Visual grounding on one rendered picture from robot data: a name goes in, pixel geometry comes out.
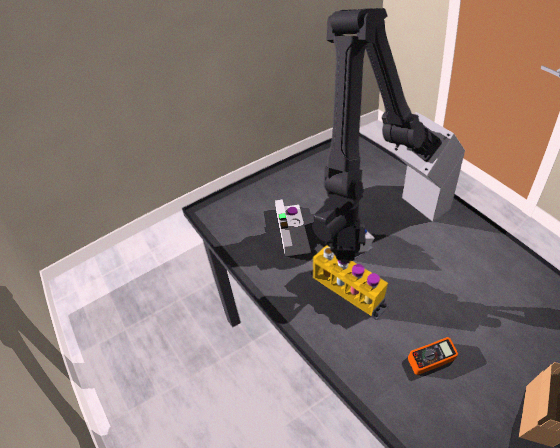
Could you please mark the white key housing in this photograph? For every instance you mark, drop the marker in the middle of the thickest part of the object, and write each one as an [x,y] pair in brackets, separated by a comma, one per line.
[367,247]

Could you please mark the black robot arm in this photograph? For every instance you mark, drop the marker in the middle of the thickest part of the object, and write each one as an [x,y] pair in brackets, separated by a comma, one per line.
[343,164]

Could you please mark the orange digital multimeter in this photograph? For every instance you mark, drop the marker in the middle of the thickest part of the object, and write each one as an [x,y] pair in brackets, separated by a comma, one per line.
[432,356]

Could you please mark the dark grey table edge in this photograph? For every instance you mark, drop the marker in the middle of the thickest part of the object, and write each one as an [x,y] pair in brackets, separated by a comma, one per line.
[275,321]

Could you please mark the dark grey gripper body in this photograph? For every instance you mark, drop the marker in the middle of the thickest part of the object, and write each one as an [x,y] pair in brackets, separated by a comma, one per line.
[362,239]

